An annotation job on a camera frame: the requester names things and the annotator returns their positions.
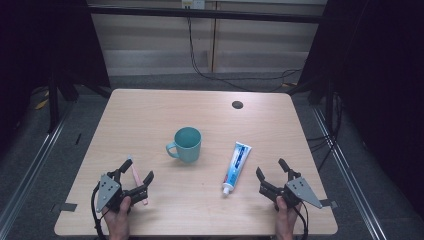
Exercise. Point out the black floor tape strip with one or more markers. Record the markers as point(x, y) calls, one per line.
point(78, 138)

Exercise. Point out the metal floor rail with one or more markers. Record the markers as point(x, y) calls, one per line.
point(350, 186)
point(30, 173)

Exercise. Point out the dark round table grommet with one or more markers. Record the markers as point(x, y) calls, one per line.
point(237, 104)

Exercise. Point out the person's right hand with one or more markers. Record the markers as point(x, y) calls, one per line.
point(285, 223)

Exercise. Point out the white wall outlet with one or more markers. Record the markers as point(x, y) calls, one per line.
point(193, 3)

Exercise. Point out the black metal stand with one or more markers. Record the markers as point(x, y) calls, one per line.
point(53, 103)
point(328, 100)

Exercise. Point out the dark curtain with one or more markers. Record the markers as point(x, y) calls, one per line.
point(376, 83)
point(40, 43)

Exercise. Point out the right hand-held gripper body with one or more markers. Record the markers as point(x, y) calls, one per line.
point(301, 191)

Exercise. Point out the pink toothbrush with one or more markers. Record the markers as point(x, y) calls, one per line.
point(136, 176)

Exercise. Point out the teal cup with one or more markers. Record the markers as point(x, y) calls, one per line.
point(188, 151)

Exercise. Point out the person's left hand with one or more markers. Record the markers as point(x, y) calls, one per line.
point(119, 223)

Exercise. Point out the yellow floor tape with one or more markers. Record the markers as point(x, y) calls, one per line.
point(42, 104)

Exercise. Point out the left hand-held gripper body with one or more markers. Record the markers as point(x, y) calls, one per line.
point(107, 191)

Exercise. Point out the black horizontal bar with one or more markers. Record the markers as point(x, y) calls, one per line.
point(206, 14)

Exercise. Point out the white and blue toothpaste tube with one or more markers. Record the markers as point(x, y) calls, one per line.
point(237, 166)

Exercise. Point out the grey tape strip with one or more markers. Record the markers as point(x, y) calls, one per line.
point(330, 203)
point(65, 207)

